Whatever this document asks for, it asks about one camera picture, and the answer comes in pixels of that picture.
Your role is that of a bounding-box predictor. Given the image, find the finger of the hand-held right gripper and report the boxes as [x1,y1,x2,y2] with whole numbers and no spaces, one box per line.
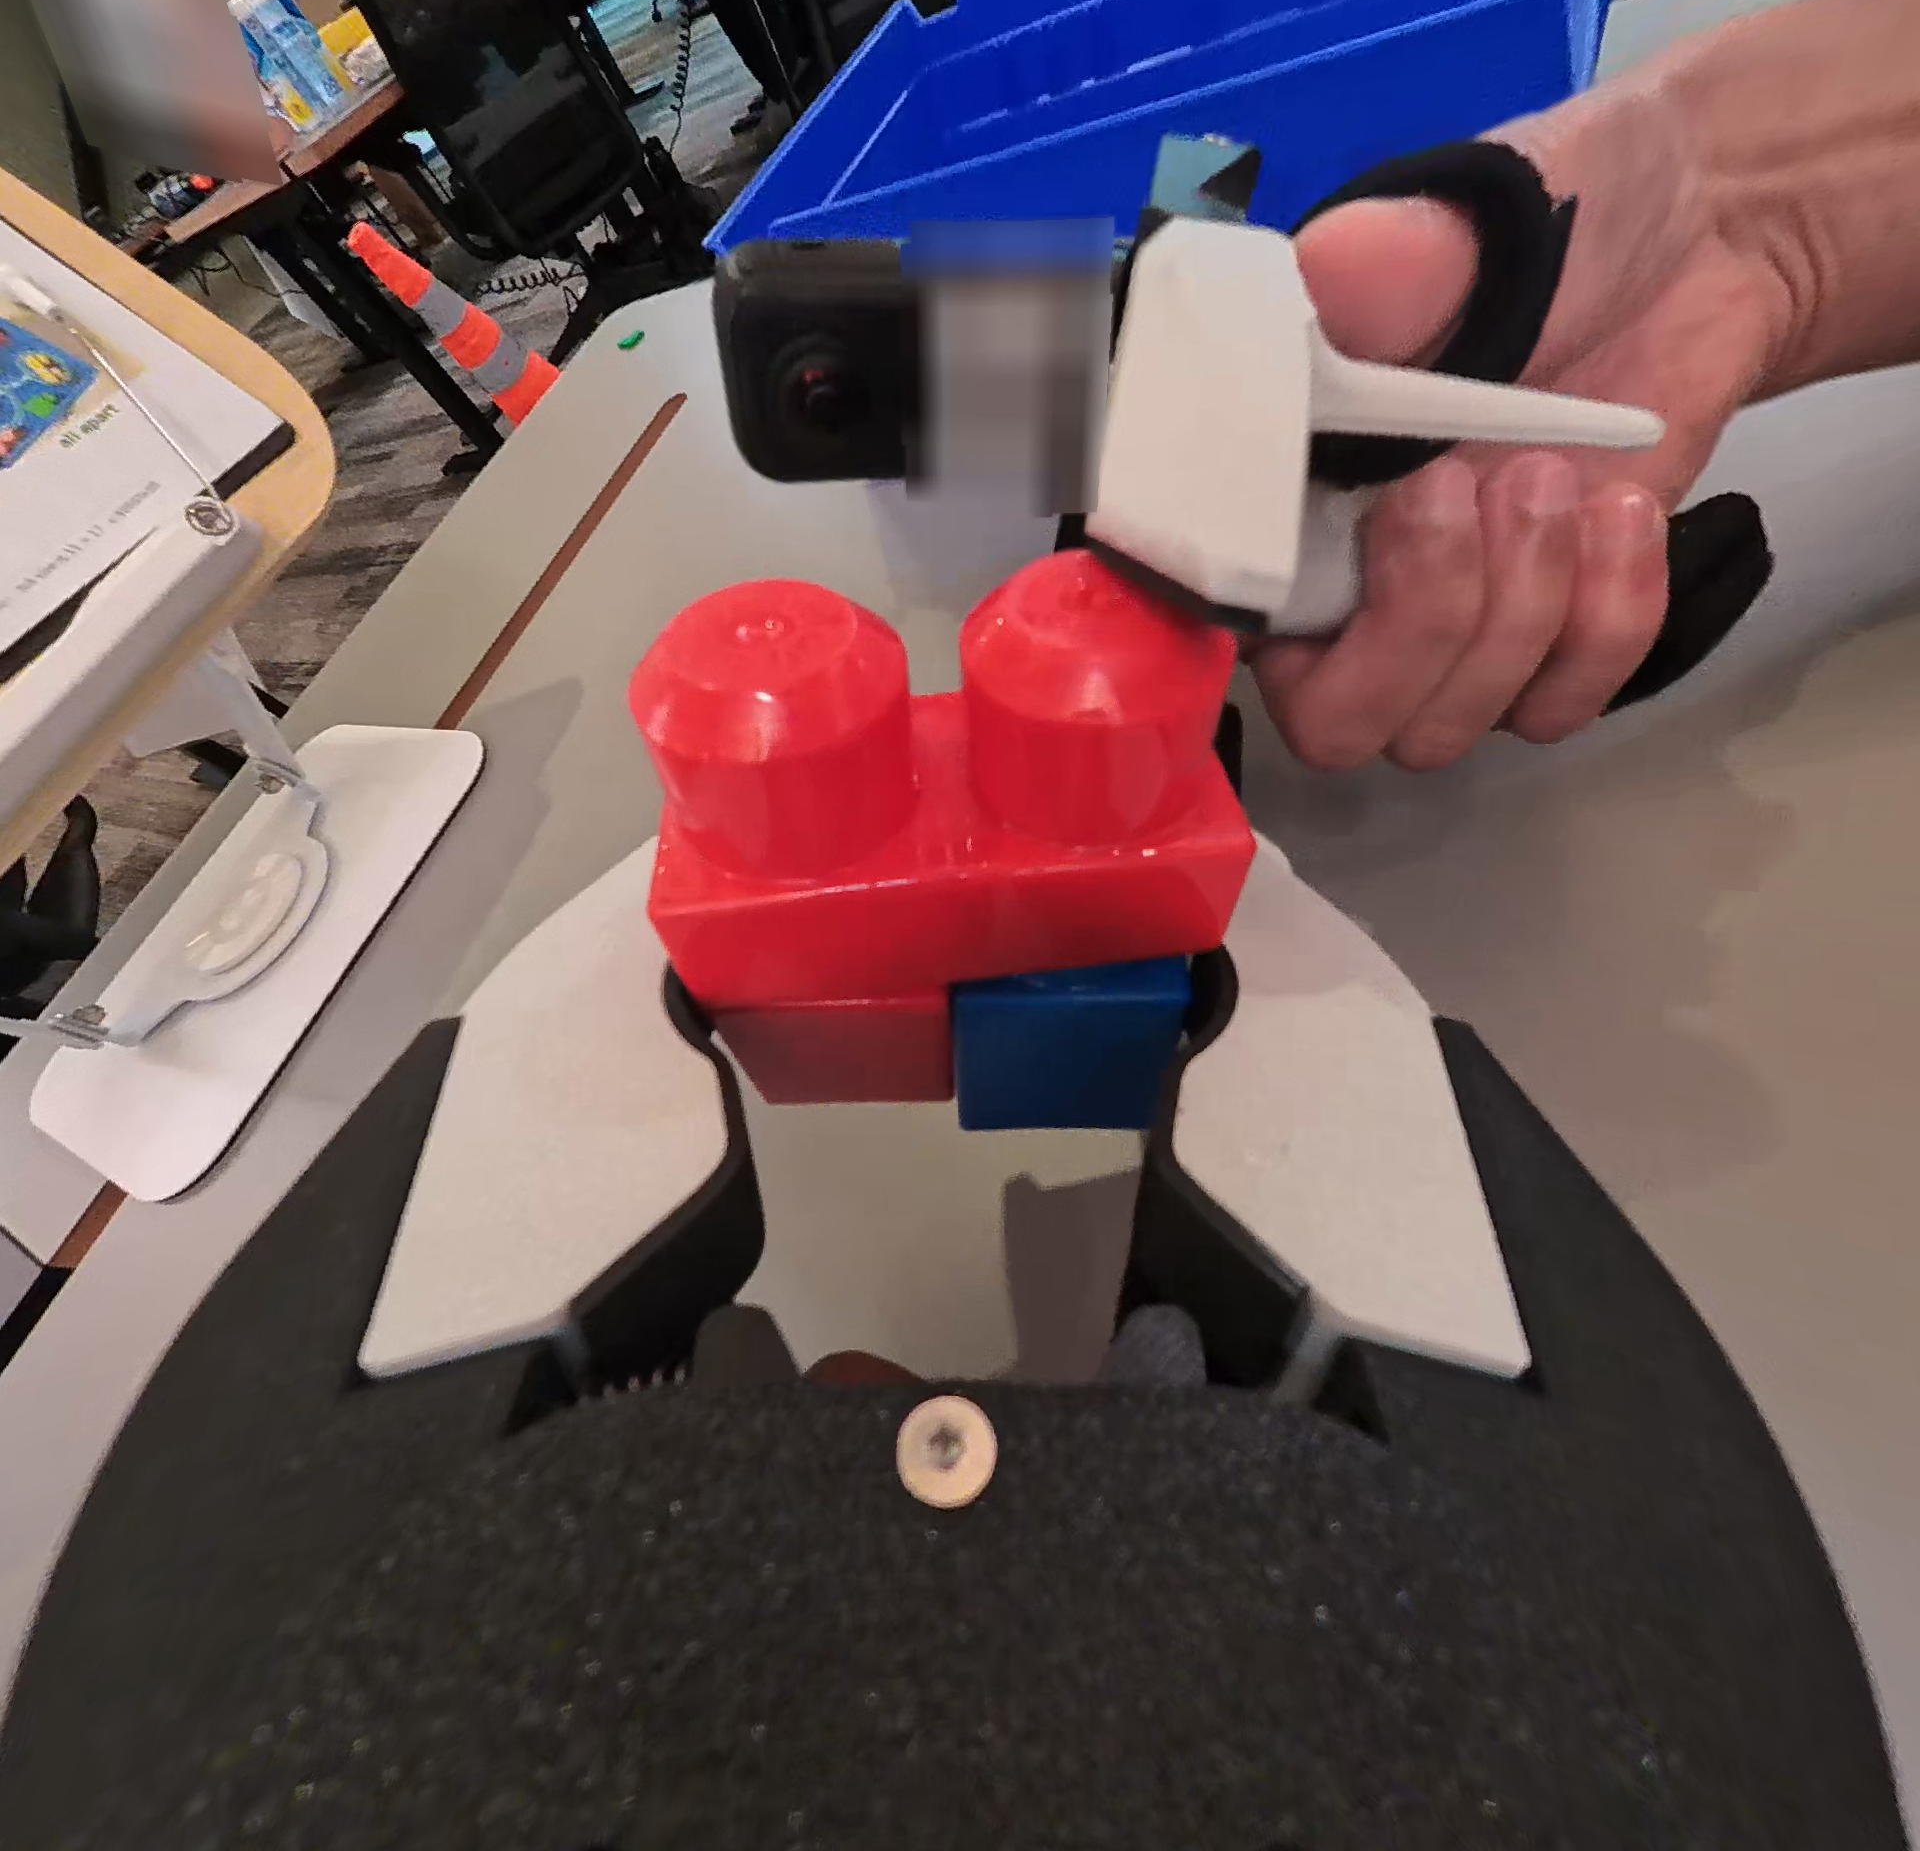
[1087,216,1324,636]

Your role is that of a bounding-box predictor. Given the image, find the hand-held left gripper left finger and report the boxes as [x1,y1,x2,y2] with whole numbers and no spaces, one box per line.
[357,846,769,1390]

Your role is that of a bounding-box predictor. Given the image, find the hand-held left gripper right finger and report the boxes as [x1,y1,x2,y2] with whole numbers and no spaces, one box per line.
[1143,837,1537,1399]

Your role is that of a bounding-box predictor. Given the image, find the blue single-stud block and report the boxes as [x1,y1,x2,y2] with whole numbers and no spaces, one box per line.
[950,954,1196,1132]

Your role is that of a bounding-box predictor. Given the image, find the red single-stud block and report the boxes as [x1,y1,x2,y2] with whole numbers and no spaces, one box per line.
[704,995,958,1106]

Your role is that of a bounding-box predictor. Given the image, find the blue plastic bin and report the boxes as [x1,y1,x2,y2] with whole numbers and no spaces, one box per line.
[704,0,1616,258]

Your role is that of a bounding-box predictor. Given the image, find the red two-stud block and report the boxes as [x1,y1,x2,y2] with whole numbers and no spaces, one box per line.
[629,553,1258,1010]

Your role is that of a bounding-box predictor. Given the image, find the person's right hand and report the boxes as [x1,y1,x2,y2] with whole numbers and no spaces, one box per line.
[1252,0,1801,774]

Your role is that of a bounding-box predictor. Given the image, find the orange traffic cone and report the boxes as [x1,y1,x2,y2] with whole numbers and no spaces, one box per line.
[345,221,560,429]

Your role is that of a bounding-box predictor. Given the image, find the black office chair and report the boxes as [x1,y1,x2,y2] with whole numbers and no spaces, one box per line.
[316,0,709,262]

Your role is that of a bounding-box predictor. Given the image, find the clear water bottles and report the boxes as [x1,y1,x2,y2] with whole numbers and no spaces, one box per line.
[227,0,361,131]

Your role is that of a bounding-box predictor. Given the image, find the printed instruction sheet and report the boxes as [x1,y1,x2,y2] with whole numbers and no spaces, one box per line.
[0,216,297,684]

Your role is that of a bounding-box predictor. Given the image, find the white sheet holder ledge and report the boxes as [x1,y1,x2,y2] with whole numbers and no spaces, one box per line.
[0,504,266,807]

